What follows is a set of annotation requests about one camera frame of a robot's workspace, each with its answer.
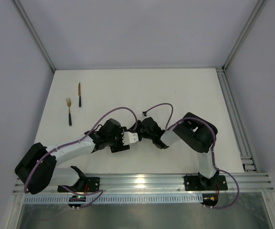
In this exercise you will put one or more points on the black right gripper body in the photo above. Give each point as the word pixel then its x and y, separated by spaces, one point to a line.
pixel 144 129

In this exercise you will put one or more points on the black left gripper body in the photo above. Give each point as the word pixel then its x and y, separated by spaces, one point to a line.
pixel 119 146

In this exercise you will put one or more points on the gold fork black handle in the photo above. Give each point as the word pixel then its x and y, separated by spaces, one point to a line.
pixel 68 101

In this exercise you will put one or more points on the gold knife black handle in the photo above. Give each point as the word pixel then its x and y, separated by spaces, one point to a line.
pixel 79 94

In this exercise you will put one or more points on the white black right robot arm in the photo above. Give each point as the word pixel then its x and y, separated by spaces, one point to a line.
pixel 196 132

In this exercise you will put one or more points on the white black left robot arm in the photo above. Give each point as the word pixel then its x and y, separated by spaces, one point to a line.
pixel 39 168

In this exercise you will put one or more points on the left controller board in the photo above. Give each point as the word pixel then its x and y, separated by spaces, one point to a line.
pixel 76 201

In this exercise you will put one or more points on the controller board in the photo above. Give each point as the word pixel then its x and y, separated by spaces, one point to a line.
pixel 76 201
pixel 209 201

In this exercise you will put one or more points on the right controller board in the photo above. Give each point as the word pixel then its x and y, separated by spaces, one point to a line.
pixel 209 201

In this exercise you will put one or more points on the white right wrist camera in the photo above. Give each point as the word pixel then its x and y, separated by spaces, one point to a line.
pixel 145 115

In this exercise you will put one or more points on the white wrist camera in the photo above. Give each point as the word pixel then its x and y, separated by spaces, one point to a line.
pixel 145 115
pixel 129 138

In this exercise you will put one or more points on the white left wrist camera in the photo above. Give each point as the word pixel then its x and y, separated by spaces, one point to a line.
pixel 129 138

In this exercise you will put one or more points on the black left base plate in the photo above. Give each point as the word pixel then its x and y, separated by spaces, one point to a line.
pixel 89 184

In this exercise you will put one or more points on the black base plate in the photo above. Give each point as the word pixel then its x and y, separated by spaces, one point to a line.
pixel 200 183
pixel 89 184

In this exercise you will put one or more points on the slotted grey cable duct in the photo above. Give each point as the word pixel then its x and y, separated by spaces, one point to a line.
pixel 117 198

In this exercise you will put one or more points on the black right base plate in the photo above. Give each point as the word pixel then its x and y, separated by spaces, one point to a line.
pixel 200 183

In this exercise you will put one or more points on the aluminium front rail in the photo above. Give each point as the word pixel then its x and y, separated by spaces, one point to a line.
pixel 179 183

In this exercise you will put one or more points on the aluminium rail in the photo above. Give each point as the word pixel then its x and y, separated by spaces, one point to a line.
pixel 243 144
pixel 179 183

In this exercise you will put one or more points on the aluminium right side rail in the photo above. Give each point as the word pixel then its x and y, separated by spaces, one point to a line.
pixel 243 144

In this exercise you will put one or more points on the left corner frame post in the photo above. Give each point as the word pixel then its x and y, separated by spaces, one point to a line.
pixel 34 34

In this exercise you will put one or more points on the corner frame post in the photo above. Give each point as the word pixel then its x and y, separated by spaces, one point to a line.
pixel 253 16
pixel 34 34

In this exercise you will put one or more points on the right corner frame post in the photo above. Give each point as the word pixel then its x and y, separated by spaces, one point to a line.
pixel 253 16

